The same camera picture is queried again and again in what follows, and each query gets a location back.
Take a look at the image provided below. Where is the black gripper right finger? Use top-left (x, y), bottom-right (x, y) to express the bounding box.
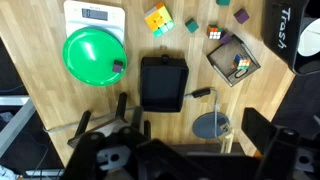
top-left (241, 107), bottom-right (320, 180)

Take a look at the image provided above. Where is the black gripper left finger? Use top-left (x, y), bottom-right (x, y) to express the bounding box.
top-left (63, 126), bottom-right (151, 180)

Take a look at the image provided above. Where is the large pastel Rubik's cube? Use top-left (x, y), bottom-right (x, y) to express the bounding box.
top-left (143, 2), bottom-right (176, 39)

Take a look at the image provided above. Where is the purple wooden cube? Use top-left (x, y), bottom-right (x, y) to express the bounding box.
top-left (233, 8), bottom-right (250, 25)
top-left (111, 59), bottom-right (124, 74)
top-left (219, 31), bottom-right (234, 46)

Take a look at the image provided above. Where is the black open box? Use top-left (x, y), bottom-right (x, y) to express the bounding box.
top-left (139, 54), bottom-right (190, 113)

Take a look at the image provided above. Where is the small black-edged Rubik's cube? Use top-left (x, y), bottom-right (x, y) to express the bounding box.
top-left (206, 24), bottom-right (224, 41)

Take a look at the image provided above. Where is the green round plate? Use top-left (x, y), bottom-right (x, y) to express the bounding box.
top-left (62, 27), bottom-right (128, 88)

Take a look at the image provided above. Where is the white bag in bin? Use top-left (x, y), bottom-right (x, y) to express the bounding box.
top-left (296, 18), bottom-right (320, 58)

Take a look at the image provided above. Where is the black trash bin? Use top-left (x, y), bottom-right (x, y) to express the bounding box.
top-left (263, 0), bottom-right (320, 76)

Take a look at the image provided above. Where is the white digital kitchen scale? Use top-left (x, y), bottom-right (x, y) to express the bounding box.
top-left (63, 0), bottom-right (126, 46)

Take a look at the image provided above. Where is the grey cable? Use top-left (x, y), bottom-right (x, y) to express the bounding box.
top-left (42, 106), bottom-right (138, 134)

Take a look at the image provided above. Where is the grey metal table frame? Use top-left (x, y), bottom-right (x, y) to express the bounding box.
top-left (0, 94), bottom-right (37, 158)

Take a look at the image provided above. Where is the tiny keychain Rubik's cube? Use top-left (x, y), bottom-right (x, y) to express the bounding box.
top-left (232, 53), bottom-right (253, 79)

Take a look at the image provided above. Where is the lamp cable with black plug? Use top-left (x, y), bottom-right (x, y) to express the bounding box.
top-left (184, 87), bottom-right (223, 141)

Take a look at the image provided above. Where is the wire mesh basket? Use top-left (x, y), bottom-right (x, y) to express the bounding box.
top-left (206, 34), bottom-right (262, 88)

